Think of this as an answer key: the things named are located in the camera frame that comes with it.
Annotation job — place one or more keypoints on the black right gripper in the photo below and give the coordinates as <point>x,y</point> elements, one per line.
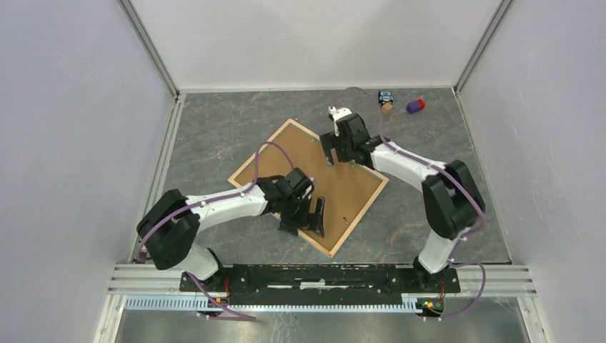
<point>328,142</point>

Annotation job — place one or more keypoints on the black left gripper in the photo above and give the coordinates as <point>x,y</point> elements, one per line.
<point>315,219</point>

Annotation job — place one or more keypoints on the brown cardboard backing board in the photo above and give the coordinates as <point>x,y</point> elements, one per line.
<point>350,189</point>

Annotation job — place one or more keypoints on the wooden picture frame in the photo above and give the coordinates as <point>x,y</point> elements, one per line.
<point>350,232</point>

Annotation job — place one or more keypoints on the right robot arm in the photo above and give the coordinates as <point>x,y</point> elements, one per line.
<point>452,201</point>

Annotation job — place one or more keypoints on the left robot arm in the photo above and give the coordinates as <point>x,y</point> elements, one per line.
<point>168,231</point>

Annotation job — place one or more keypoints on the small wooden cube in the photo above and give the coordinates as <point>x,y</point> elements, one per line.
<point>387,108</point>

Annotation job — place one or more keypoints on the blue owl toy block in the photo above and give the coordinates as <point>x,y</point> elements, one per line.
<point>385,97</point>

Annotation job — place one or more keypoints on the purple and red block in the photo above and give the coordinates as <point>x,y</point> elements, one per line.
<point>415,106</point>

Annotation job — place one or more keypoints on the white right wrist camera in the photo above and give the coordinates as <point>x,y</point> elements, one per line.
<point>335,114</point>

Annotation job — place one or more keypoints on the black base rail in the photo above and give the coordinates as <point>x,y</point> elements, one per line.
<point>326,284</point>

